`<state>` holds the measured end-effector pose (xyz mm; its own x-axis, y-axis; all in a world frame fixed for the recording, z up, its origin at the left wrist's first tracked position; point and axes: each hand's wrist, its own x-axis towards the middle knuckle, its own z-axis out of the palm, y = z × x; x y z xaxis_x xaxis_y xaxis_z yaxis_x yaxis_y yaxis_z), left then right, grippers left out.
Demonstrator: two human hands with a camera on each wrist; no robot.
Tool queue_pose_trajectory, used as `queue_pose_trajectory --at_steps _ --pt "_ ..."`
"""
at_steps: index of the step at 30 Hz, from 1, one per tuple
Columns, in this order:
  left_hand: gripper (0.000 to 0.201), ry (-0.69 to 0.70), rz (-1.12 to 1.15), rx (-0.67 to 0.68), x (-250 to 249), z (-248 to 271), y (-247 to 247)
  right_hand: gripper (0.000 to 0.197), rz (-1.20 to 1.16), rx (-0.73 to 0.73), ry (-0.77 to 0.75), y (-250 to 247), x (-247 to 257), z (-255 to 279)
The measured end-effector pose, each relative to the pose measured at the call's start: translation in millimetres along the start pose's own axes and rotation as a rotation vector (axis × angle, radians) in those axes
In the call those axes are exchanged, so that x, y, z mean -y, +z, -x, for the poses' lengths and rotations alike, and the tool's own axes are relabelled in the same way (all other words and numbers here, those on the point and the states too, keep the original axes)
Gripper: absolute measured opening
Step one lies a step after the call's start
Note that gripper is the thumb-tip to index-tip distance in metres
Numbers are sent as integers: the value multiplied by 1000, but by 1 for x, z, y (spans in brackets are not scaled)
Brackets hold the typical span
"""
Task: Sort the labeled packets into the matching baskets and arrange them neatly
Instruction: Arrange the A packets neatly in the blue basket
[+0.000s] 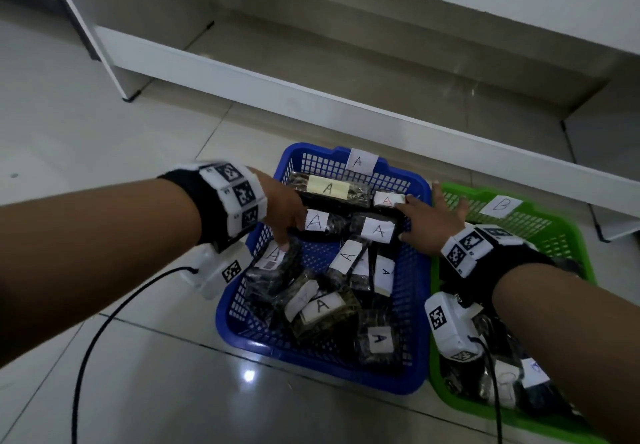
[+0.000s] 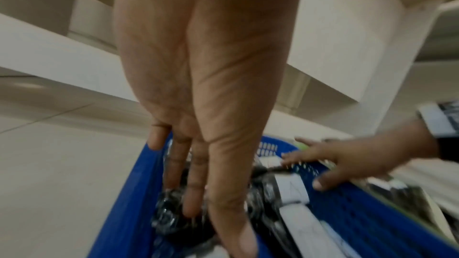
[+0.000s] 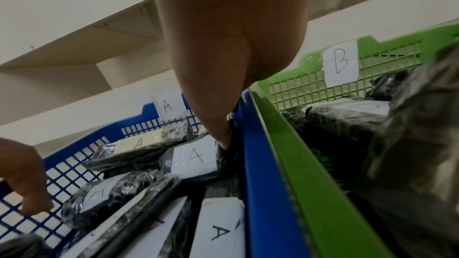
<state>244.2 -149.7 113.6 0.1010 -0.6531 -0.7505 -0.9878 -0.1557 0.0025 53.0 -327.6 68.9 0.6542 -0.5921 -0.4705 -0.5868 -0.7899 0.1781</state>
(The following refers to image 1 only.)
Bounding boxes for person's right hand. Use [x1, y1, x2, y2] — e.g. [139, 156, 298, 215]
[399, 181, 471, 255]

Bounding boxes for person's left hand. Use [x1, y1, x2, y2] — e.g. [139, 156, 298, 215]
[250, 170, 309, 253]

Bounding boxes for person's right forearm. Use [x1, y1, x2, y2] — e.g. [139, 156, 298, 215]
[492, 263, 640, 444]

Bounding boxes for person's left forearm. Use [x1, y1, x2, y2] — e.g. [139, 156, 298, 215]
[0, 176, 203, 369]

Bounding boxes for long packet with yellow label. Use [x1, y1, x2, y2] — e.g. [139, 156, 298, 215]
[287, 171, 407, 211]

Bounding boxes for black wristband with marker tags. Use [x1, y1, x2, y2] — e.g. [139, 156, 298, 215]
[157, 160, 269, 252]
[439, 224, 557, 305]

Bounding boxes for blue plastic basket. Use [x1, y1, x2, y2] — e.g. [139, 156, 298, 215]
[215, 142, 434, 395]

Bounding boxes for pile of dark labelled packets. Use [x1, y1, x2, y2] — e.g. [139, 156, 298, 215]
[244, 194, 402, 365]

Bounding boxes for white paper basket label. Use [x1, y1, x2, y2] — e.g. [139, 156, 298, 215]
[347, 148, 380, 176]
[478, 195, 524, 220]

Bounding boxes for white shelf unit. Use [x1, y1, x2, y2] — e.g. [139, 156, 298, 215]
[34, 0, 640, 243]

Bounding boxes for green plastic basket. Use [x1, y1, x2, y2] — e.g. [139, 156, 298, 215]
[429, 181, 608, 444]

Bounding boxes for heap of dark packets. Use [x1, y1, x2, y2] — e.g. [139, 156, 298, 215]
[439, 258, 583, 418]

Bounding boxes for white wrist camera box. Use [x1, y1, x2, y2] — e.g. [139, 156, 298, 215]
[192, 238, 256, 300]
[424, 291, 487, 362]

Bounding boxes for black cable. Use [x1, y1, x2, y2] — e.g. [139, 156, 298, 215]
[467, 335, 504, 444]
[71, 266, 199, 444]

